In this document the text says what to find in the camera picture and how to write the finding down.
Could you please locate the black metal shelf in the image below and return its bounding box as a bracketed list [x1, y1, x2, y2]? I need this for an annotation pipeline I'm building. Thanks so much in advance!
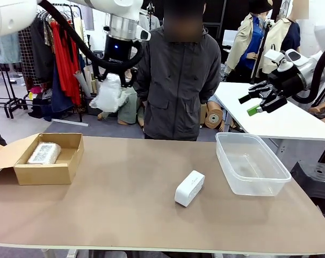
[201, 0, 227, 45]

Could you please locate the white floor bar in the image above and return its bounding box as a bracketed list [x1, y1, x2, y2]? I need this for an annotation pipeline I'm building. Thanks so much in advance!
[52, 119, 90, 127]

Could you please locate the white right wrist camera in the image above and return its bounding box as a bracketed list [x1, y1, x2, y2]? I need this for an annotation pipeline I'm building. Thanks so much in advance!
[263, 49, 290, 72]

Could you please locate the black hanging garment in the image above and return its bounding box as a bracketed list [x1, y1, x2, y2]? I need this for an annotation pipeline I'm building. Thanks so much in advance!
[30, 18, 57, 78]

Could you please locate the black grid-pattern garment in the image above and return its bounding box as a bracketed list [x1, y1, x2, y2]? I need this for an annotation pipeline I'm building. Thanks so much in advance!
[18, 26, 35, 87]

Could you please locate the person in dark grey jacket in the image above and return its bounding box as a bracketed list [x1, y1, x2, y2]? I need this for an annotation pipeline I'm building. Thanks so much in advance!
[135, 0, 221, 142]

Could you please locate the black right arm hose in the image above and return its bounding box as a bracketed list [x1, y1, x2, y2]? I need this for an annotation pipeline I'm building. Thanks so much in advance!
[292, 40, 325, 105]

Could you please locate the light blue-grey garment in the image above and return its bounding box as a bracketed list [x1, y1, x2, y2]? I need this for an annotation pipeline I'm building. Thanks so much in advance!
[0, 33, 23, 65]

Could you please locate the bubble-wrapped white clock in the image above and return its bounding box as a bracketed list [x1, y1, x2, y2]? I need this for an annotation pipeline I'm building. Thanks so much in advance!
[89, 74, 129, 113]
[26, 142, 62, 165]

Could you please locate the leopard-print garment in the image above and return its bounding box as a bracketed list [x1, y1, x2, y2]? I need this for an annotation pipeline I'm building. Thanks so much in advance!
[43, 20, 55, 46]

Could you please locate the navy hanging garment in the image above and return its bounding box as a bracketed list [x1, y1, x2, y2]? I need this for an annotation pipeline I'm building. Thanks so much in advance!
[51, 67, 75, 113]

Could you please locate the black left arm hose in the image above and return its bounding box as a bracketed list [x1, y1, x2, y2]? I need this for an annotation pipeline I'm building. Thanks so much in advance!
[38, 0, 144, 75]

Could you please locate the unwrapped white digital clock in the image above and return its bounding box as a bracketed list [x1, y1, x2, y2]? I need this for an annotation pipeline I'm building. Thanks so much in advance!
[174, 170, 206, 207]

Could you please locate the black plastic stool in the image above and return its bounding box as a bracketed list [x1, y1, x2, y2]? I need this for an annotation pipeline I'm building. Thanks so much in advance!
[289, 160, 325, 216]

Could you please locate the black storage bin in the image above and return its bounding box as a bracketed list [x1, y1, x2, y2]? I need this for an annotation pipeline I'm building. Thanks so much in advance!
[85, 95, 111, 116]

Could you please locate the mannequin in cream vest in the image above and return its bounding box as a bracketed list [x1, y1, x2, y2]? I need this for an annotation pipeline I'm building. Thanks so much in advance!
[261, 0, 310, 73]

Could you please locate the grey slanted paper roll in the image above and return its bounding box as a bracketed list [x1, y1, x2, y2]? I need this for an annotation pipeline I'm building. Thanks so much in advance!
[73, 70, 92, 98]

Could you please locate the mannequin in grey-green shirt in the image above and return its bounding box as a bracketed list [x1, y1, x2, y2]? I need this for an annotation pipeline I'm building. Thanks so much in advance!
[97, 87, 142, 126]

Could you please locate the mannequin in light blue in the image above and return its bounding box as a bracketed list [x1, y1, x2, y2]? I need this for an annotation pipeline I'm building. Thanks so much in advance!
[207, 92, 242, 132]

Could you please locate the clear plastic container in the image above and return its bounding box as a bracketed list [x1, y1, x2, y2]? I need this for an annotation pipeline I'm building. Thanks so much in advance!
[215, 132, 292, 197]

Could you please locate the white side table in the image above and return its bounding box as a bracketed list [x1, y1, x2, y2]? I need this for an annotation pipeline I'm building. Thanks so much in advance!
[213, 81, 325, 142]

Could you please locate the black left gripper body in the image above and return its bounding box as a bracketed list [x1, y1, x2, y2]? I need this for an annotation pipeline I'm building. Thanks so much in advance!
[103, 36, 138, 78]

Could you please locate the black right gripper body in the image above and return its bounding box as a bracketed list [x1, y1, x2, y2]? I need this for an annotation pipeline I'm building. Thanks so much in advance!
[260, 66, 307, 113]

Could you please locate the black tripod stand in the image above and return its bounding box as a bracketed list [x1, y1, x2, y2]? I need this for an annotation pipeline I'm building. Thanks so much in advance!
[250, 19, 276, 84]

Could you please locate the open brown cardboard box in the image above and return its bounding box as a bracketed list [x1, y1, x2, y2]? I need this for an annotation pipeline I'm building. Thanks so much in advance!
[0, 133, 85, 186]

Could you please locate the beige paper roll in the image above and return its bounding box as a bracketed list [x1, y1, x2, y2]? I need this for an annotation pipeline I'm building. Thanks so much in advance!
[83, 67, 96, 95]

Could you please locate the lying mannequin in dark clothes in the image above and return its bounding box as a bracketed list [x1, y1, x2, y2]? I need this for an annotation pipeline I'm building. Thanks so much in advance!
[308, 91, 325, 124]

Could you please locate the red hanging dress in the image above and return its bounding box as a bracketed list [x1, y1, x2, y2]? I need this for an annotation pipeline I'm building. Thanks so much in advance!
[49, 21, 83, 107]

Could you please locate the white monitor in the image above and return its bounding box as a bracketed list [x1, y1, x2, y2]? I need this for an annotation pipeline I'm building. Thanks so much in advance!
[222, 29, 239, 47]

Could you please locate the black arm hose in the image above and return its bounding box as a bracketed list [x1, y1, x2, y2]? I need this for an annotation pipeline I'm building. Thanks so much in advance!
[38, 0, 144, 75]
[292, 40, 325, 105]

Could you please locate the cream hanging fabric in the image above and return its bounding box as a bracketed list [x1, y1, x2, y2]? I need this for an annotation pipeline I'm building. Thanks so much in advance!
[73, 16, 91, 54]

